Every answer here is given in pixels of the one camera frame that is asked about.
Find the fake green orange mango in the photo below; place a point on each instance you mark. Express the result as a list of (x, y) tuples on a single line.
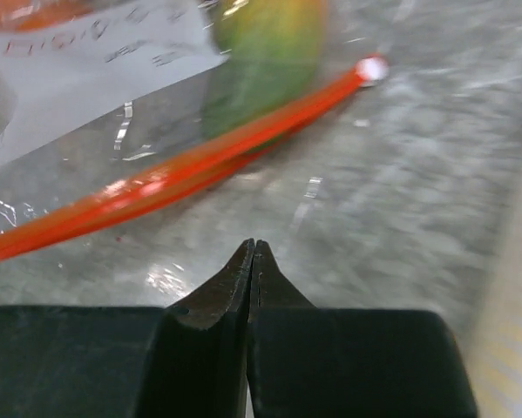
[(273, 50)]

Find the clear zip top bag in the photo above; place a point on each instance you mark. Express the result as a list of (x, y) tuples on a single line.
[(100, 116)]

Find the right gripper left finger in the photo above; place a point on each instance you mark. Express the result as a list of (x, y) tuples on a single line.
[(185, 360)]

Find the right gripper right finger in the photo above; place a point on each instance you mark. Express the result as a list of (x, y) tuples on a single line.
[(308, 361)]

